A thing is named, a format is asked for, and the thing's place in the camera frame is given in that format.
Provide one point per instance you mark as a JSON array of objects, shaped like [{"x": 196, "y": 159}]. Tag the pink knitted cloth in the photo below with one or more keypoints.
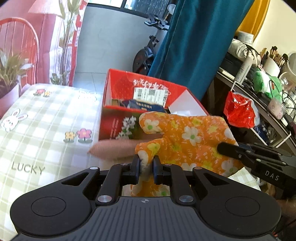
[{"x": 115, "y": 149}]

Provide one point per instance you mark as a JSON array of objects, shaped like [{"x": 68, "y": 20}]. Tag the exercise bike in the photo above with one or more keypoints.
[{"x": 144, "y": 58}]

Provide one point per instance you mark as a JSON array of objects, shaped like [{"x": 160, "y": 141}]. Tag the teal curtain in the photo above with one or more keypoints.
[{"x": 196, "y": 43}]

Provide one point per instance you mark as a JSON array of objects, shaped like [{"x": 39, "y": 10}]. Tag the checked bunny tablecloth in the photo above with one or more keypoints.
[{"x": 57, "y": 127}]

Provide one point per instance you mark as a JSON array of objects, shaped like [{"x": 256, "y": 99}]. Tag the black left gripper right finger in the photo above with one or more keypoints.
[{"x": 173, "y": 176}]

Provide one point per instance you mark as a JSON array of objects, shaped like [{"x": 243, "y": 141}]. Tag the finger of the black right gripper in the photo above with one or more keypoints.
[
  {"x": 262, "y": 150},
  {"x": 231, "y": 150}
]

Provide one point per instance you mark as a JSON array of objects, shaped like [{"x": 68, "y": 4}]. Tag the orange floral oven mitt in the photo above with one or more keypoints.
[{"x": 187, "y": 141}]

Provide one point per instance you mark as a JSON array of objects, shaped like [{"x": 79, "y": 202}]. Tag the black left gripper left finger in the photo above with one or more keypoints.
[{"x": 118, "y": 176}]

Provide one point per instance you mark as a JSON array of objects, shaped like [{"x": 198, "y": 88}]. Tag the white cup with brushes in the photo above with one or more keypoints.
[{"x": 272, "y": 61}]

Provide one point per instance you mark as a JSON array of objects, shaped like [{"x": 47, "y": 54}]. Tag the red chair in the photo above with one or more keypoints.
[{"x": 18, "y": 37}]

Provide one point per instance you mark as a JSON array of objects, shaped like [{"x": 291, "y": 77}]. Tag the dark wooden shelf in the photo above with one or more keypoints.
[{"x": 215, "y": 97}]

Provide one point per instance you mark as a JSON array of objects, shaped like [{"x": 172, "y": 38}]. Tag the potted green plant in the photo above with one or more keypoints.
[{"x": 13, "y": 68}]

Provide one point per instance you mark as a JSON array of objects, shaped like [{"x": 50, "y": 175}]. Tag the red strawberry cardboard box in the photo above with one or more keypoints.
[{"x": 127, "y": 95}]

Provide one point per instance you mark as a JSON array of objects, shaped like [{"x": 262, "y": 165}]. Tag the white tube bottle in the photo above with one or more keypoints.
[{"x": 244, "y": 69}]

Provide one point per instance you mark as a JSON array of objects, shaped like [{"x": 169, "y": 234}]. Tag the red plastic bag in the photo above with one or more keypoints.
[{"x": 241, "y": 111}]

